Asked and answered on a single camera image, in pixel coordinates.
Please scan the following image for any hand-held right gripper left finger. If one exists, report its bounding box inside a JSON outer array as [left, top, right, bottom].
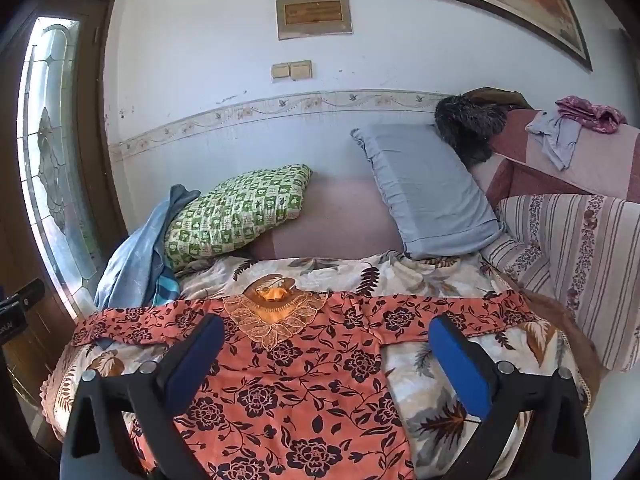
[[60, 314, 226, 480]]

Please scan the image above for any magenta patterned garment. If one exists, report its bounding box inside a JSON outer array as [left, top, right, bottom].
[[556, 95, 628, 134]]

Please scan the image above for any mauve pink cushion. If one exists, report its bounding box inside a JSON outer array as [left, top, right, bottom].
[[247, 175, 406, 261]]

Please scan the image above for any teal striped knit garment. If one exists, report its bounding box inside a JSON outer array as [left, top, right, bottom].
[[152, 265, 181, 306]]

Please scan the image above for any orange floral blouse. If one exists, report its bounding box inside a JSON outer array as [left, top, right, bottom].
[[70, 290, 538, 480]]

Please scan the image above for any black fluffy cushion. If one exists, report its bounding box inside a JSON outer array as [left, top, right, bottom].
[[434, 94, 511, 168]]

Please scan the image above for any blue-grey knit sweater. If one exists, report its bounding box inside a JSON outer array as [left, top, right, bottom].
[[94, 185, 201, 311]]

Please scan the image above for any brown wooden door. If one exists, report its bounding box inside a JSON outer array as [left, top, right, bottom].
[[0, 0, 128, 461]]

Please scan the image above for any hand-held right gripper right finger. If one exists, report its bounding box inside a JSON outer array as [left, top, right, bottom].
[[429, 314, 592, 480]]

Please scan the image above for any dark brown cloth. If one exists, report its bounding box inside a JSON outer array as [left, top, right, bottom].
[[465, 87, 533, 111]]

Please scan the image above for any cream floral fleece blanket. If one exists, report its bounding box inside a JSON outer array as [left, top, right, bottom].
[[40, 252, 593, 480]]

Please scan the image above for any green checked pillow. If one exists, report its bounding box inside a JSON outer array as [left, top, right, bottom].
[[164, 164, 313, 273]]

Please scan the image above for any beige wall panel box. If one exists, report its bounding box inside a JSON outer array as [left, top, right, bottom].
[[276, 0, 353, 41]]

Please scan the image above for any stained glass door pane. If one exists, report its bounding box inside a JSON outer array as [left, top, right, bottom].
[[17, 16, 101, 306]]

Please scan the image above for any lilac grey garment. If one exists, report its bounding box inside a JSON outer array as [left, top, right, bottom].
[[525, 110, 583, 171]]

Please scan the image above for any blue-grey pillow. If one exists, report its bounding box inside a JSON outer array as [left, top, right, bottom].
[[350, 124, 506, 261]]

